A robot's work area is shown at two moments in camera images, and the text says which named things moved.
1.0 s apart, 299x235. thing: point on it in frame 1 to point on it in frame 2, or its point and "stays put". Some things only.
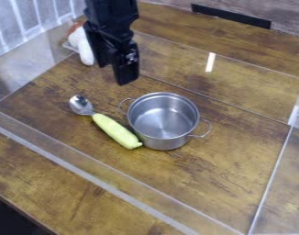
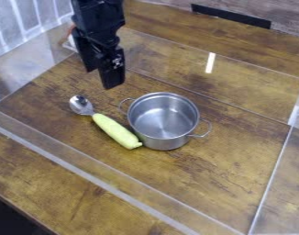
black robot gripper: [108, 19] to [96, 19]
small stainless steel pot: [164, 118] stays put
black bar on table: [231, 16] stays put
